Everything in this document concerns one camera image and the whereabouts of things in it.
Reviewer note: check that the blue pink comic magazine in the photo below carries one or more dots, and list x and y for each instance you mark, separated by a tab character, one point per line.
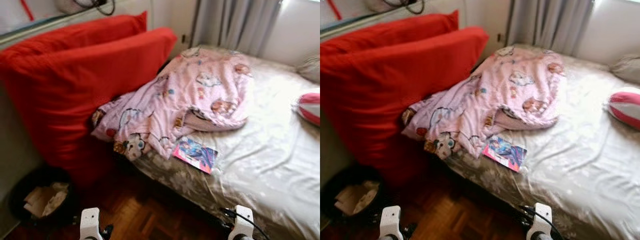
505	153
196	155

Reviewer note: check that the pink cartoon print blanket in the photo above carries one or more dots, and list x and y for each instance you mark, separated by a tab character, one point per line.
515	90
200	90

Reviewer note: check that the black round waste bin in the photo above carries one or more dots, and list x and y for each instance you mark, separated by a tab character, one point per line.
19	187
330	192

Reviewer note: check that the large red fabric cushion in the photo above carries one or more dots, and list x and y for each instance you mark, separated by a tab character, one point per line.
385	95
75	95
75	32
390	31

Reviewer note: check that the red white striped bolster pillow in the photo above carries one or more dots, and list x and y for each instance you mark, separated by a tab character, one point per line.
625	107
310	107

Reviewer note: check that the bed with beige floral sheet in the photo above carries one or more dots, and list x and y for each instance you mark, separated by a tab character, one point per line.
270	150
585	150

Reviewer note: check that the beige pillow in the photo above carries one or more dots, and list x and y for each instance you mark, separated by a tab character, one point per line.
627	69
311	69

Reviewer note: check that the red hanging tassel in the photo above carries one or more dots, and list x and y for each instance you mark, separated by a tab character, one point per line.
27	10
335	10

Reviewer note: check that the grey pleated curtain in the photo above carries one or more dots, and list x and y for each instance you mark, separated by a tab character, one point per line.
235	25
550	25

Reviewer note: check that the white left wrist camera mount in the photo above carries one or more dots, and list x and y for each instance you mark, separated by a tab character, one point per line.
90	222
390	220

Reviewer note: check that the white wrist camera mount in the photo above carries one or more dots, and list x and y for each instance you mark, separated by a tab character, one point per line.
90	222
390	220
243	220
540	217

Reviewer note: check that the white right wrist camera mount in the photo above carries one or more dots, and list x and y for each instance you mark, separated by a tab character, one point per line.
540	217
243	220

